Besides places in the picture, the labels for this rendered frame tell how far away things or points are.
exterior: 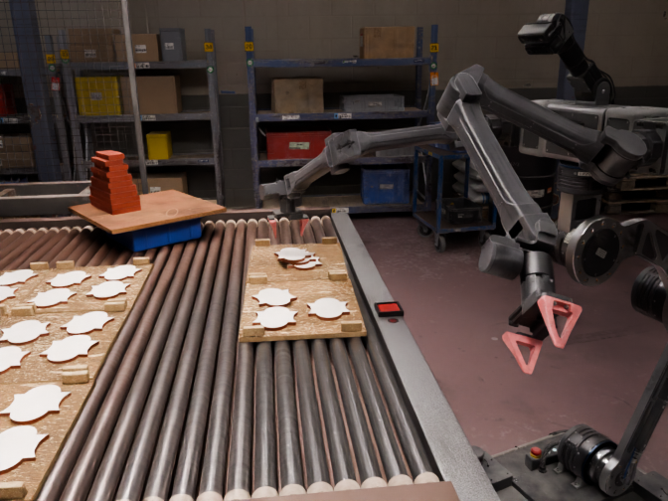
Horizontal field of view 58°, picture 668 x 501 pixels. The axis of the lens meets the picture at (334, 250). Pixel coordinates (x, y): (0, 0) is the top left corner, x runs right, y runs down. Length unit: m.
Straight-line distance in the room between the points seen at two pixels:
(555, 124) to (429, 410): 0.68
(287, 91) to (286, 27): 0.85
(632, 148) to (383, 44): 4.87
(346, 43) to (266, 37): 0.84
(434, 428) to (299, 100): 5.09
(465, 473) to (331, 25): 5.91
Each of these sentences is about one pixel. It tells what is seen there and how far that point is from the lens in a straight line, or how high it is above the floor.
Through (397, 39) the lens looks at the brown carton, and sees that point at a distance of 6.19.
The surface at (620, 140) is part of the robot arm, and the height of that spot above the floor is 1.48.
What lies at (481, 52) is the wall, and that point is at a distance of 7.10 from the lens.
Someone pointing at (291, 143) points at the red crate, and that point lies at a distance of 6.14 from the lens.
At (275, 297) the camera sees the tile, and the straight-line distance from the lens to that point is 1.89.
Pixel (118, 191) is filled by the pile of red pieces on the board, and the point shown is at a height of 1.13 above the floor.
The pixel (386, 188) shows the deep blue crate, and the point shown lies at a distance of 6.36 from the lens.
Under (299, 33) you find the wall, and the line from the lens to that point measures 6.74.
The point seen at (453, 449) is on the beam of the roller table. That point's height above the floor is 0.91.
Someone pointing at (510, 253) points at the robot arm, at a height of 1.33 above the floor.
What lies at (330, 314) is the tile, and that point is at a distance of 1.76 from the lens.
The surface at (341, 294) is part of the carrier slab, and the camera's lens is 1.93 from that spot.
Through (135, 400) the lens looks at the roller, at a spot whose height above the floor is 0.92.
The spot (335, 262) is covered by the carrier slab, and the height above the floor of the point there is 0.94.
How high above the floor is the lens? 1.67
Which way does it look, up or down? 18 degrees down
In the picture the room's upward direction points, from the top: 1 degrees counter-clockwise
